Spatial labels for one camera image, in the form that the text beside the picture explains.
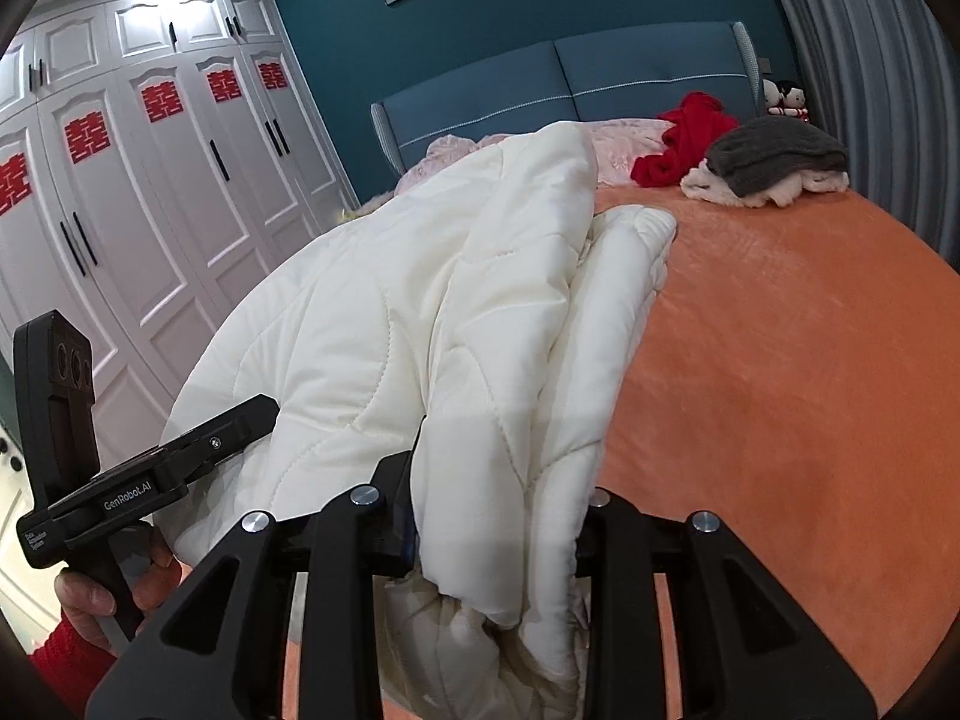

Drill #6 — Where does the white quilted jacket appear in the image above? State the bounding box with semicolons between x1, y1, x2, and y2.
160;120;680;720

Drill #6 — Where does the person's left forearm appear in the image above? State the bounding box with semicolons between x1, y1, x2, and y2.
28;610;119;720

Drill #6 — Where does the blue padded headboard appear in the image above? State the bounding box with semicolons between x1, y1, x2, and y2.
370;20;760;190

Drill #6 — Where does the pink lace quilt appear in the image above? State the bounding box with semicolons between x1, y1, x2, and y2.
394;118;677;197

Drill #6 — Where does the grey pleated curtain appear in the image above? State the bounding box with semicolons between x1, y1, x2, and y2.
753;0;960;280

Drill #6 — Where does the person's left hand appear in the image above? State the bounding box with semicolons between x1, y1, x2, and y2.
58;523;185;650

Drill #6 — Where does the white panelled wardrobe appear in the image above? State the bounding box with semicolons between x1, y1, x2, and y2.
0;0;359;653

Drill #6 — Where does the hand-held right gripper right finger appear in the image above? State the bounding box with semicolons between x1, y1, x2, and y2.
573;489;880;720

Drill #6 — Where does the beige fluffy cloth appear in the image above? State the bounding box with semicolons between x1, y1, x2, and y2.
337;190;400;224

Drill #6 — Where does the red garment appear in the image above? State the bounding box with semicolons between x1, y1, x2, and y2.
630;91;740;189

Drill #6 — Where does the cream knit sweater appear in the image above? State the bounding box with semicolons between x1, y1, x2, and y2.
679;160;851;210

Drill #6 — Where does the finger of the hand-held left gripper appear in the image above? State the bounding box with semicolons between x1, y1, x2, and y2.
160;394;281;487

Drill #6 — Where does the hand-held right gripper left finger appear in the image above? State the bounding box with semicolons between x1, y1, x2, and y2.
82;453;421;720

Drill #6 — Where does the grey knit sweater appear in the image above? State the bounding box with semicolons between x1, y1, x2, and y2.
706;116;851;197

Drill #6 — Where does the orange plush blanket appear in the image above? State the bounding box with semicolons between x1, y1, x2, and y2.
276;186;960;720

